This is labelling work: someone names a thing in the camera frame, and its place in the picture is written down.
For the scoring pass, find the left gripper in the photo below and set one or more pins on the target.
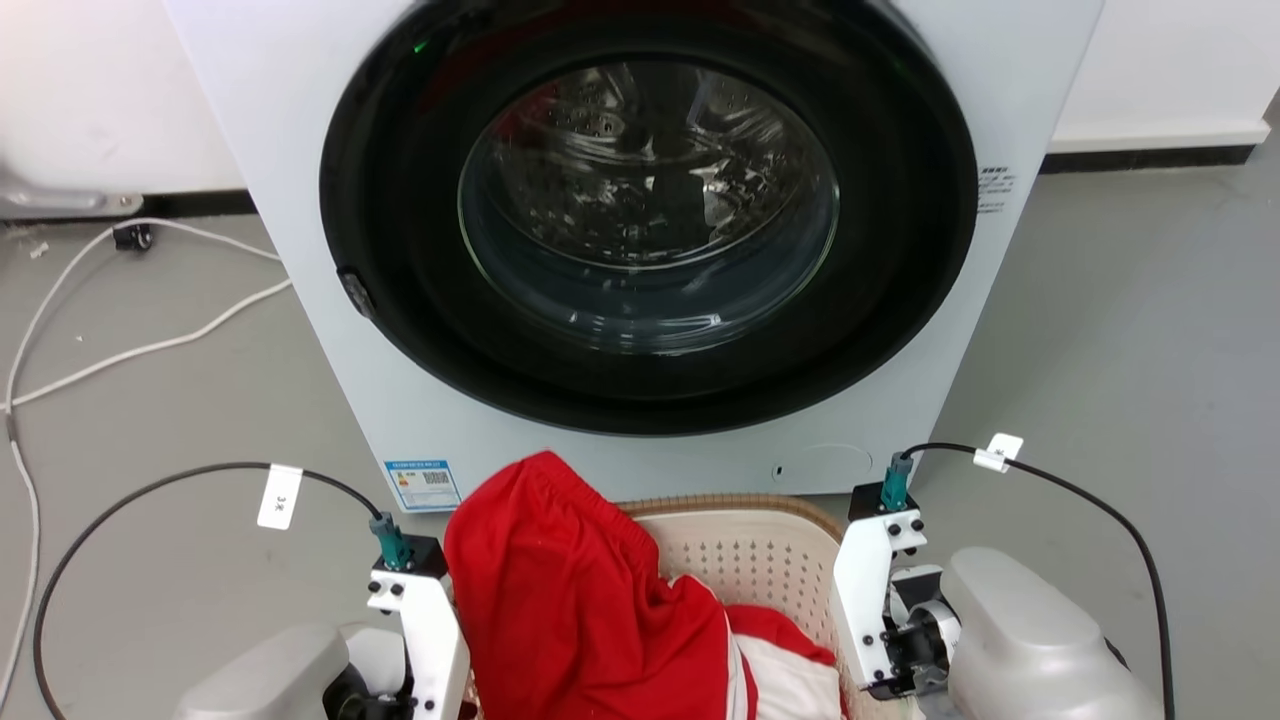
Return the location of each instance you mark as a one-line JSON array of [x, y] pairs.
[[365, 703]]

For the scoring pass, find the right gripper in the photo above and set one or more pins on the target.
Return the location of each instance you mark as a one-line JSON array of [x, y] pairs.
[[925, 635]]

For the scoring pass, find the beige perforated laundry basket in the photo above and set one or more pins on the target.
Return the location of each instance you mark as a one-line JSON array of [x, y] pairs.
[[760, 570]]

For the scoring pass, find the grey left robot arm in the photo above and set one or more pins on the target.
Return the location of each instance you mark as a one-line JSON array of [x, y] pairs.
[[270, 675]]

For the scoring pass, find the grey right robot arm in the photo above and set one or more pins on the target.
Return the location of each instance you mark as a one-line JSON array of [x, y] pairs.
[[1030, 640]]

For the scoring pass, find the white garment with red stripe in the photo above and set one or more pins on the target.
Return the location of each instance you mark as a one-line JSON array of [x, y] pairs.
[[790, 690]]

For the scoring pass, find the small folded white tag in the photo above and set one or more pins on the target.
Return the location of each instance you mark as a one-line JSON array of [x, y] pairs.
[[999, 452]]

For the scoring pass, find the white tag with print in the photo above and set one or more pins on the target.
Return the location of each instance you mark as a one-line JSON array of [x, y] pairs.
[[279, 497]]

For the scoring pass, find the blue energy label sticker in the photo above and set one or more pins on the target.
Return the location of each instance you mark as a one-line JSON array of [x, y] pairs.
[[422, 485]]

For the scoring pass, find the round black glass washer door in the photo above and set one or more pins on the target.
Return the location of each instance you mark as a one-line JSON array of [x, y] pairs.
[[400, 300]]

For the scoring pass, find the small text sticker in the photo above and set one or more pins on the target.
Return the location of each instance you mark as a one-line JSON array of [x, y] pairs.
[[996, 190]]

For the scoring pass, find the small black plug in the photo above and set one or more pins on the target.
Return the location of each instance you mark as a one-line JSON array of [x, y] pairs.
[[132, 237]]

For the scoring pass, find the white front-load washing machine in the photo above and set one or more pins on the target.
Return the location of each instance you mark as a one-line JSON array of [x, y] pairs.
[[290, 120]]

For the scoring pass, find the grey metal floor base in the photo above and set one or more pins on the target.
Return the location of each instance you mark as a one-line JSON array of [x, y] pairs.
[[50, 198]]

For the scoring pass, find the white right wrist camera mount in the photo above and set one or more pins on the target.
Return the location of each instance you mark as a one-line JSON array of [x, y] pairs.
[[862, 590]]

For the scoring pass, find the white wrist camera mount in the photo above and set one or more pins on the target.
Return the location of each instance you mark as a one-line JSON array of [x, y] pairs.
[[862, 590], [435, 630]]

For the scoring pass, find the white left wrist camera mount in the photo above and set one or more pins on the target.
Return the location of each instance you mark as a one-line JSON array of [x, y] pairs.
[[435, 630]]

